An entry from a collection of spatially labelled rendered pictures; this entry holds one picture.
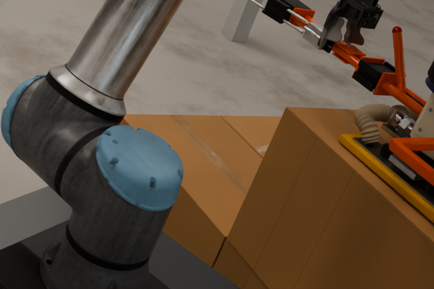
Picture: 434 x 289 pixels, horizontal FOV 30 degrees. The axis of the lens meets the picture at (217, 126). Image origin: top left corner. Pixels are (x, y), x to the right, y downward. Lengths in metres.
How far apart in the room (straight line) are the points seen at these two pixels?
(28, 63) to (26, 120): 2.53
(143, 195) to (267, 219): 0.76
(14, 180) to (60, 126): 1.69
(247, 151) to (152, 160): 1.29
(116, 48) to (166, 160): 0.20
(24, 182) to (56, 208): 1.44
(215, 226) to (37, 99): 0.87
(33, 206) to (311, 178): 0.64
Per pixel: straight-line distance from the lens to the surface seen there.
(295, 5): 2.16
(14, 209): 1.57
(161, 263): 1.56
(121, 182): 1.25
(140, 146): 1.31
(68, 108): 1.35
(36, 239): 1.48
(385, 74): 1.91
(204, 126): 2.61
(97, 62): 1.35
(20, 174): 3.08
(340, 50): 2.01
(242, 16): 5.09
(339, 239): 1.81
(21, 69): 3.84
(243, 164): 2.47
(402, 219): 1.69
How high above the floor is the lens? 1.64
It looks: 25 degrees down
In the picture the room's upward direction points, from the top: 23 degrees clockwise
